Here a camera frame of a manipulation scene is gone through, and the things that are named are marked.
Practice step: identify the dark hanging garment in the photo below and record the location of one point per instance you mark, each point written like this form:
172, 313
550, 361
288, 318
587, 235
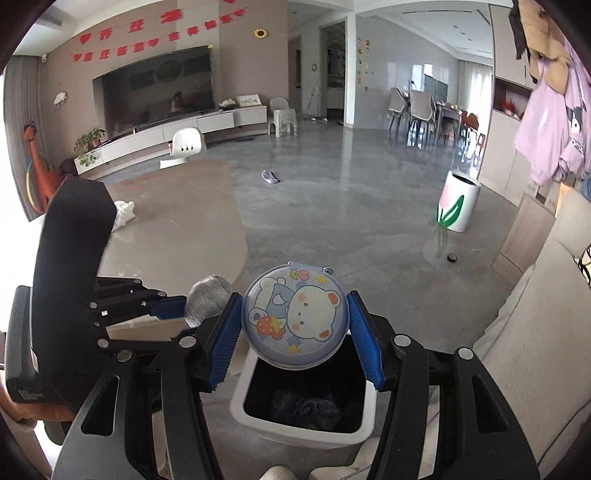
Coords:
519, 27

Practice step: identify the white crumpled tissue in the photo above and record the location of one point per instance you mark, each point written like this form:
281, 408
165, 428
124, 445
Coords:
123, 214

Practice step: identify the red paper letter banner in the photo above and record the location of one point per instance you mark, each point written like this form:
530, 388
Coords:
152, 39
129, 30

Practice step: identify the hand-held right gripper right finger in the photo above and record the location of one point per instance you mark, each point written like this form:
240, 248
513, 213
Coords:
367, 341

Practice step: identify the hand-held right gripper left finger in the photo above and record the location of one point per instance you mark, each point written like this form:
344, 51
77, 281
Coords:
224, 341

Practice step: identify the dark brown stool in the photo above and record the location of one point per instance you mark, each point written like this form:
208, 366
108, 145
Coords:
68, 168

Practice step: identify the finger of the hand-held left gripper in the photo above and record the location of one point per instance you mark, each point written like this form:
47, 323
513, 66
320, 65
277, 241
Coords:
168, 308
134, 348

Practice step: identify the potted green plant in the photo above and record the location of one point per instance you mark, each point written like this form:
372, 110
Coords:
90, 145

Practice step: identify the grey wad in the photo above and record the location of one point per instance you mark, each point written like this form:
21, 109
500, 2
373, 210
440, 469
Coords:
207, 297

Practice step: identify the wall stickers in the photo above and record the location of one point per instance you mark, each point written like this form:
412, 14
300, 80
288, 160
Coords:
364, 60

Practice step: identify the pink hanging hoodie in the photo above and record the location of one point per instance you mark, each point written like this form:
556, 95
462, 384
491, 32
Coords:
554, 124

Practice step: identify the grey curtain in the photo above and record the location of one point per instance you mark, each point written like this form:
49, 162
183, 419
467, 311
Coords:
21, 138

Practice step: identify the red small chairs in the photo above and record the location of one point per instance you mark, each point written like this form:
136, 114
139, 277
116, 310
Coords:
472, 138

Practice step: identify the white plastic child chair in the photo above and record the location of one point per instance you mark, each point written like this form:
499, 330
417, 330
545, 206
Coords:
184, 143

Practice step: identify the beige sofa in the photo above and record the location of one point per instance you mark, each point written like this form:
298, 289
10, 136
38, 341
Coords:
545, 346

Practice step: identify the tan hanging garment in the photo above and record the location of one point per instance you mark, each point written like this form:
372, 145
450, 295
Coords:
549, 41

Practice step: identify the white picture frame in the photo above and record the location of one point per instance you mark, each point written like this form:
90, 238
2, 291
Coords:
248, 100

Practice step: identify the dining table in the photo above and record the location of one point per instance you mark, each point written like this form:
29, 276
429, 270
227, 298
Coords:
449, 115

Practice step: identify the grey dining chair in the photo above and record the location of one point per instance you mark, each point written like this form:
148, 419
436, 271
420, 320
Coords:
422, 110
399, 106

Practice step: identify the white cloud wall decoration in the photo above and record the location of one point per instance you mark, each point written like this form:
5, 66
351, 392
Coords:
60, 98

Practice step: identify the white television cabinet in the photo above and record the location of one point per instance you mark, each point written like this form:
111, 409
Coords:
152, 136

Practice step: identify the black bin liner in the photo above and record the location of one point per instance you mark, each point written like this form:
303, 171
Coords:
304, 406

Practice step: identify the round bear print lid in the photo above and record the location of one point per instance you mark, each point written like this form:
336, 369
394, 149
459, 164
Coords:
295, 318

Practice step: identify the stacked white plastic chairs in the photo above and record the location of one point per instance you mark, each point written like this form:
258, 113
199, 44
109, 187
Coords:
282, 115

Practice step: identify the large black television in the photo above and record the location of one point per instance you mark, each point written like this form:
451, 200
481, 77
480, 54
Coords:
157, 92

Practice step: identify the white trash bin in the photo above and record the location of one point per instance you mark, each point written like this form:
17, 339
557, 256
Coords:
240, 406

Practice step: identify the beige cardboard piece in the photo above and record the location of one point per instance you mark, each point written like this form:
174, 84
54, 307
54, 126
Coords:
147, 330

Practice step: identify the white mop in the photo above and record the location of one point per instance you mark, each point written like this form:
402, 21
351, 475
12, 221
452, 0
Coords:
311, 104

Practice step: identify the white tulip print bin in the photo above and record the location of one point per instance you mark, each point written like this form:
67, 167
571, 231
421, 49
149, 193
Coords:
459, 203

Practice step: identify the sunflower wall decoration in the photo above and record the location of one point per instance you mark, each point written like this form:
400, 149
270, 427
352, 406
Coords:
261, 33

